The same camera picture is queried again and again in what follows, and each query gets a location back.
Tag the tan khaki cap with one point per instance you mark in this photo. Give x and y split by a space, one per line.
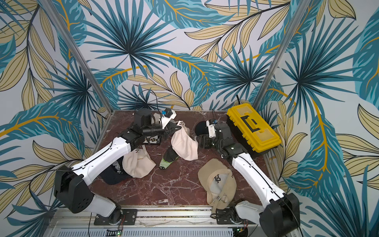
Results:
219 183

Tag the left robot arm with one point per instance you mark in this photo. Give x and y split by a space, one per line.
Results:
72 183

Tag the yellow black toolbox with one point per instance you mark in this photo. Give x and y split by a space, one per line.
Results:
251 130

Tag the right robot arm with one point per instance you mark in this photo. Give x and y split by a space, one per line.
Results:
281 212

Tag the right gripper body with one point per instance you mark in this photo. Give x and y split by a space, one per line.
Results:
203 140

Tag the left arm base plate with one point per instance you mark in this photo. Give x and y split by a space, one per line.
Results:
118 217

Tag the black charger board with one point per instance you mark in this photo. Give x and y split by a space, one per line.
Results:
153 140

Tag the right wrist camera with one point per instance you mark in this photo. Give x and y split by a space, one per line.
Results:
210 124

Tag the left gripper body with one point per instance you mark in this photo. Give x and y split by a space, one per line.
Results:
166 130

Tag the cream Colorado cap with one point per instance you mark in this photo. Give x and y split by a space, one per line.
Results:
138 163

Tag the green black cap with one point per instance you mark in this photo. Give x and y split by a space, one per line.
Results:
168 158

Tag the navy black cap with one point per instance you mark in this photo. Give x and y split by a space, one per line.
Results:
115 173

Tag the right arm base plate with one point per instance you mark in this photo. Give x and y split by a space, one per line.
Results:
228 216

